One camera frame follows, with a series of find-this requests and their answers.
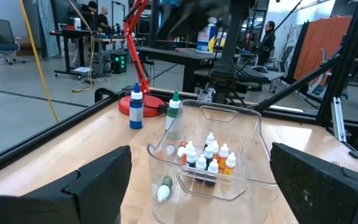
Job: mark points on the person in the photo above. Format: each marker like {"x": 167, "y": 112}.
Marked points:
{"x": 92, "y": 14}
{"x": 103, "y": 20}
{"x": 267, "y": 43}

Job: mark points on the black aluminium table frame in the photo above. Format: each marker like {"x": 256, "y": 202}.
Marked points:
{"x": 42, "y": 137}

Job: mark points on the black computer green lights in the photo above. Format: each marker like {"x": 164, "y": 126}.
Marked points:
{"x": 118, "y": 63}

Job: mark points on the green-capped food coloring bottle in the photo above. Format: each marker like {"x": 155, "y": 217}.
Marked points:
{"x": 173, "y": 109}

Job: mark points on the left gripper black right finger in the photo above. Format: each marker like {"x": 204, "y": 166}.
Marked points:
{"x": 322, "y": 196}

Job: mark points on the clear plastic bin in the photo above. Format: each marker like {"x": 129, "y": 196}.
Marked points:
{"x": 228, "y": 130}

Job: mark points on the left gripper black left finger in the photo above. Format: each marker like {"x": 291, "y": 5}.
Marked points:
{"x": 73, "y": 199}

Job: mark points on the red desk lamp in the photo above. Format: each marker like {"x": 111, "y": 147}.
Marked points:
{"x": 135, "y": 53}

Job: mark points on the silver aluminium bracket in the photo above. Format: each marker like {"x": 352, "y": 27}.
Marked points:
{"x": 337, "y": 118}

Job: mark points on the grey office chair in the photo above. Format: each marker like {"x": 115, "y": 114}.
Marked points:
{"x": 0, "y": 34}

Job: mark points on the black standing desk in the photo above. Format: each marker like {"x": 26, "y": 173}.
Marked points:
{"x": 73, "y": 32}

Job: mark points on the orange fabric panel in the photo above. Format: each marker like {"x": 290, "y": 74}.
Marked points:
{"x": 322, "y": 46}

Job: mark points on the small bottle, grey cap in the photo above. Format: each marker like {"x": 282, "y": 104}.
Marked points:
{"x": 136, "y": 112}

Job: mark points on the small dark green dropper bottle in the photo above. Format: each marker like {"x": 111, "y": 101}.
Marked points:
{"x": 164, "y": 193}

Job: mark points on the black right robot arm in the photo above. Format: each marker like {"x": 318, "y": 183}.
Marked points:
{"x": 225, "y": 62}

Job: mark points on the white blue canister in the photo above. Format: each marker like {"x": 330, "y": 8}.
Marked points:
{"x": 206, "y": 37}

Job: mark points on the small red dropper bottle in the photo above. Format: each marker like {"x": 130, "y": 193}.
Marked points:
{"x": 182, "y": 151}

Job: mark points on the black work desk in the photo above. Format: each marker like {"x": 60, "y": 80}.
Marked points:
{"x": 179, "y": 56}

